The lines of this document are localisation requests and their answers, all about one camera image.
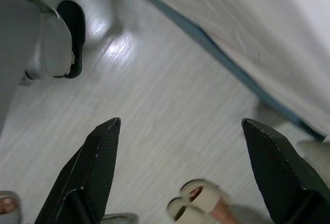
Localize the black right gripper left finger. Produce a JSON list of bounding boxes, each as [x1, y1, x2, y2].
[[35, 117, 122, 224]]

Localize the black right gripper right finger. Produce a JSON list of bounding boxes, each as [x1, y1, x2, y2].
[[241, 117, 330, 224]]

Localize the white open-toe slipper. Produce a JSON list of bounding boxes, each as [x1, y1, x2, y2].
[[167, 179, 232, 224], [0, 190, 22, 224]]

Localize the beige bed mattress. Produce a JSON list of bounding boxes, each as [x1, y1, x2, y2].
[[128, 0, 330, 137]]

